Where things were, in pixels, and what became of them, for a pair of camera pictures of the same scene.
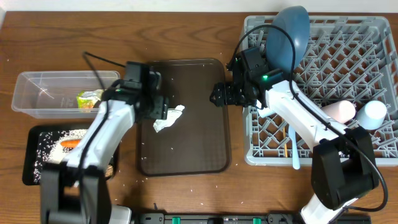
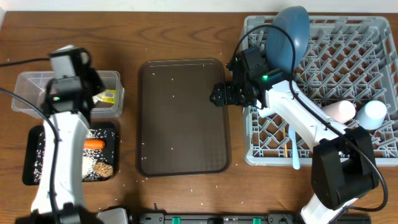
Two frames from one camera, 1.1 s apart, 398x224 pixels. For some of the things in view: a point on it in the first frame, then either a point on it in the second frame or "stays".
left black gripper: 160,109 -> 94,82
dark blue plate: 279,46 stays
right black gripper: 225,95 stays
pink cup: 342,111 stays
